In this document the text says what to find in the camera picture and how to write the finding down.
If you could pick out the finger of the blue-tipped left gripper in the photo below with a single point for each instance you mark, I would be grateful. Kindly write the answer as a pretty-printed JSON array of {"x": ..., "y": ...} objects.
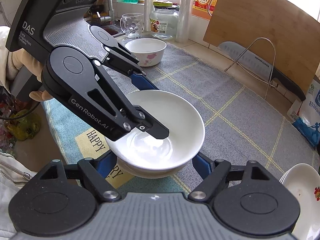
[
  {"x": 141, "y": 119},
  {"x": 140, "y": 81}
]

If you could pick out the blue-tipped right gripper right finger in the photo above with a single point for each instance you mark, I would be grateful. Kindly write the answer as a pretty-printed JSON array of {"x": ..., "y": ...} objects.
[{"x": 213, "y": 173}]

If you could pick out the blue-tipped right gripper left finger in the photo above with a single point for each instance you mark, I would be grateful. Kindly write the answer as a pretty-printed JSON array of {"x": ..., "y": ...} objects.
[{"x": 93, "y": 174}]

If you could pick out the white bowl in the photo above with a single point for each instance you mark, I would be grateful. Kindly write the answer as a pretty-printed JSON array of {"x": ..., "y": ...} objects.
[
  {"x": 148, "y": 51},
  {"x": 148, "y": 174},
  {"x": 171, "y": 134}
]

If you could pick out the white plate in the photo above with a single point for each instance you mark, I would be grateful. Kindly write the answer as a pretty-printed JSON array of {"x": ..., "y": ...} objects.
[{"x": 302, "y": 180}]

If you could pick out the steel kitchen sink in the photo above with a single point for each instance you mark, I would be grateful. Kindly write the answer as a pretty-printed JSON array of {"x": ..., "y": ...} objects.
[{"x": 112, "y": 27}]

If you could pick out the gloved left hand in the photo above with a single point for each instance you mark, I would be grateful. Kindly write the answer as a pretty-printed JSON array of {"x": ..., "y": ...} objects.
[{"x": 21, "y": 58}]

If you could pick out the clear glass mug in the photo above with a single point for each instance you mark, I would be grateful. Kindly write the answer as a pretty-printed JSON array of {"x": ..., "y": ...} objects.
[{"x": 132, "y": 25}]

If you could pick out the metal sink faucet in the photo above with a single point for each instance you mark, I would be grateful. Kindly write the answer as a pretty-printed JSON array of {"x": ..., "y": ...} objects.
[{"x": 110, "y": 19}]

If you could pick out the glass jar green lid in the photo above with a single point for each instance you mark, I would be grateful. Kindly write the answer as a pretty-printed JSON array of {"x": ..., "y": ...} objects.
[{"x": 163, "y": 19}]

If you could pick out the plastic wrap roll tall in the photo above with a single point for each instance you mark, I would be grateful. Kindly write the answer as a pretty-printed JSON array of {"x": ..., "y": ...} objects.
[{"x": 183, "y": 24}]

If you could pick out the white blue salt bag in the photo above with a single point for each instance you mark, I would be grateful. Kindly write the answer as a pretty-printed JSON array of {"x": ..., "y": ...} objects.
[{"x": 305, "y": 116}]

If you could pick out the bamboo cutting board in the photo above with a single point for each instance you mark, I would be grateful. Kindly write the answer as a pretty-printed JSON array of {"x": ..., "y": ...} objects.
[{"x": 277, "y": 31}]

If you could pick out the metal wire rack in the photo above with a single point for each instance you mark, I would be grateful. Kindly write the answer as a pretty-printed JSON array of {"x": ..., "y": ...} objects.
[{"x": 251, "y": 63}]

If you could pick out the kitchen knife black handle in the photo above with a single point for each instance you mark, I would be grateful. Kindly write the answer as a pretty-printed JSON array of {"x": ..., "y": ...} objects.
[{"x": 288, "y": 84}]

